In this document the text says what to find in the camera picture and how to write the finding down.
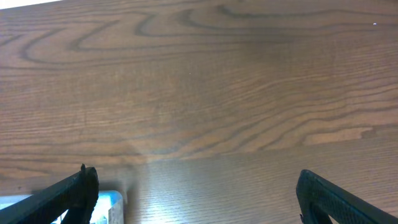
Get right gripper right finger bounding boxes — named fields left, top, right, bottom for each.
left=296, top=169, right=397, bottom=224

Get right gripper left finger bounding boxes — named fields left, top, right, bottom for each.
left=1, top=164, right=99, bottom=223

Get white blue Panadol box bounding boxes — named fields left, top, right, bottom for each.
left=1, top=190, right=124, bottom=224

